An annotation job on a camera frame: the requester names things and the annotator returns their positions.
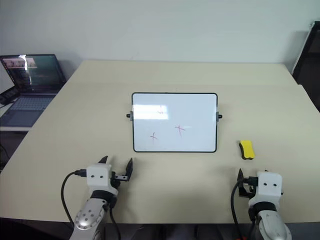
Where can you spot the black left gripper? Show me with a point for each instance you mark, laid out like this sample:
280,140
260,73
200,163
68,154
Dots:
122,177

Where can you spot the white dry-erase board with stand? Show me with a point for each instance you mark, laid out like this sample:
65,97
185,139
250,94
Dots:
175,120

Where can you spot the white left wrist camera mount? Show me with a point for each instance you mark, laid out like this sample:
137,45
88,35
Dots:
98,178

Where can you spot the open dark laptop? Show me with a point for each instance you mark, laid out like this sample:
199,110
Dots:
37,75

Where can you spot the yellow and black board eraser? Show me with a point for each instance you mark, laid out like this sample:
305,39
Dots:
247,148

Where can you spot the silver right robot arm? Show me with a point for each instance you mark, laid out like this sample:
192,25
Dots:
270,222

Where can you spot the small black device beside laptop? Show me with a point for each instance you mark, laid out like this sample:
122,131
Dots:
7,96

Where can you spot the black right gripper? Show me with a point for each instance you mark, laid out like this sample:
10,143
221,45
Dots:
244,192

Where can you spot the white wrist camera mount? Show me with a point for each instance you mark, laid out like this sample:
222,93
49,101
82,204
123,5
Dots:
98,178
267,186

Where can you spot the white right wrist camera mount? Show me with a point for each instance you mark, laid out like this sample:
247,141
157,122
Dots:
267,186

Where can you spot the black cabinet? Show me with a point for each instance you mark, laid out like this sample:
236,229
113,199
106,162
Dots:
308,67

